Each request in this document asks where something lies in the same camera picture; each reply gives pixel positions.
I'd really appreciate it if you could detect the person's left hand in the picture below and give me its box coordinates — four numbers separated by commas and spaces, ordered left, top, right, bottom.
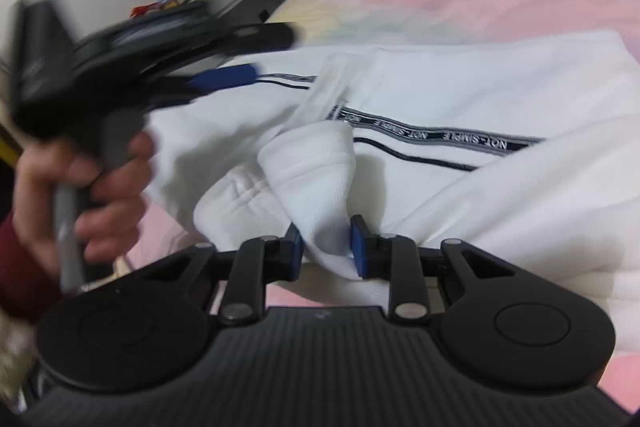
12, 131, 155, 277

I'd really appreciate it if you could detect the pastel tie-dye bed cover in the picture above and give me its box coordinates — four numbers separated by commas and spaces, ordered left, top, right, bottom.
128, 0, 639, 408

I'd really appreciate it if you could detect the white zip-up sweatshirt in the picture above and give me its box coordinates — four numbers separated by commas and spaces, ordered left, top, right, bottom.
149, 31, 639, 352

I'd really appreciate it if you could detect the orange tray with items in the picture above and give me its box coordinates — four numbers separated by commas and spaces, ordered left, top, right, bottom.
129, 0, 191, 18

